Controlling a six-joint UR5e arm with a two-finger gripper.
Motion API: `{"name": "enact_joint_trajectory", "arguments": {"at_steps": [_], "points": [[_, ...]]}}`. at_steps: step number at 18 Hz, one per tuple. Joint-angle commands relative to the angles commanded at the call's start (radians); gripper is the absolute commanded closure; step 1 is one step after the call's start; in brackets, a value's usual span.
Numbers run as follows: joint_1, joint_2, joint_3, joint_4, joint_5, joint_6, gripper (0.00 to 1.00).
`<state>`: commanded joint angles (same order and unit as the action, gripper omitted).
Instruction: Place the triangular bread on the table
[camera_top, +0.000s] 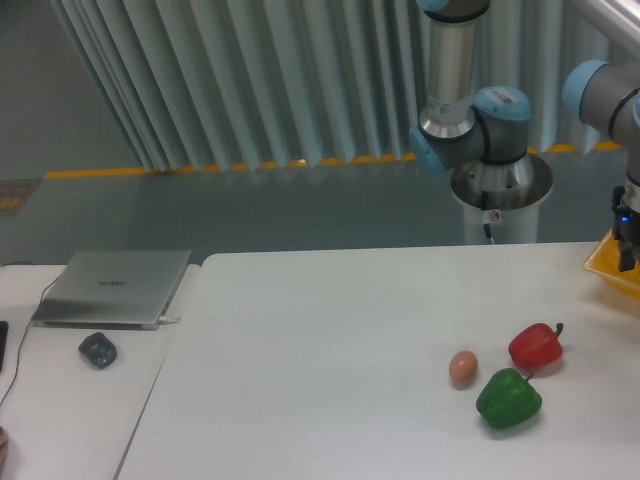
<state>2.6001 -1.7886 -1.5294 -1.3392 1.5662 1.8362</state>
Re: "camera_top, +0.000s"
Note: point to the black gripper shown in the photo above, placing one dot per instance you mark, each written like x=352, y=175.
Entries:
x=625, y=207

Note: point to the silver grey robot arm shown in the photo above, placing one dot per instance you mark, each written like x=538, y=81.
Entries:
x=480, y=137

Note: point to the person's hand at edge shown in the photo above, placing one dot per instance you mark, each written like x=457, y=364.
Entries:
x=4, y=445

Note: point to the yellow plastic tray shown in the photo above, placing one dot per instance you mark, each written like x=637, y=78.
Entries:
x=604, y=262

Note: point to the red bell pepper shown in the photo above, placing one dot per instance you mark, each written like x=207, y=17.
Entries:
x=536, y=346

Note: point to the green bell pepper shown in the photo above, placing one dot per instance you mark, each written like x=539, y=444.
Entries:
x=507, y=400

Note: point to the brown egg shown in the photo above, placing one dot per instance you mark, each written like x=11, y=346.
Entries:
x=463, y=367

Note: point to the grey folding curtain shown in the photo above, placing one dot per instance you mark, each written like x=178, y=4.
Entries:
x=241, y=84

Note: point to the silver closed laptop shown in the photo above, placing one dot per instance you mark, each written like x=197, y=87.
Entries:
x=124, y=289

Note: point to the black computer mouse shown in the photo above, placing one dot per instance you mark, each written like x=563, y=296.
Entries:
x=98, y=350

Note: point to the black device at edge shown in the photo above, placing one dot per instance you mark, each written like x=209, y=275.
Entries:
x=4, y=330

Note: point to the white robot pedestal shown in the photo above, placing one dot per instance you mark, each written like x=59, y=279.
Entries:
x=500, y=203

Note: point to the aluminium frame bar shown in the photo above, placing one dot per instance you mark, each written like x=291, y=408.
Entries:
x=618, y=20

